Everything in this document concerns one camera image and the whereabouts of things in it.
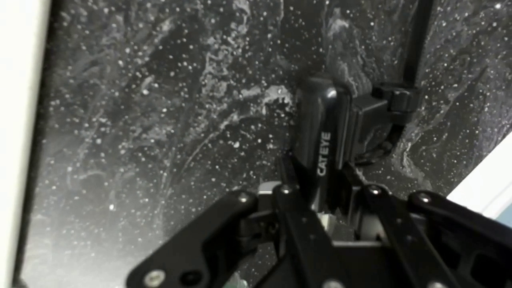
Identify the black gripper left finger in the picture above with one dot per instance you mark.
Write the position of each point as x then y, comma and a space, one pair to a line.
297, 233

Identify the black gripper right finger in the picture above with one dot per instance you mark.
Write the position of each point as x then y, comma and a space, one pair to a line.
405, 224

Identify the black bike light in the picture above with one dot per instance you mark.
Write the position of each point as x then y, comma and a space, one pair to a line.
320, 117

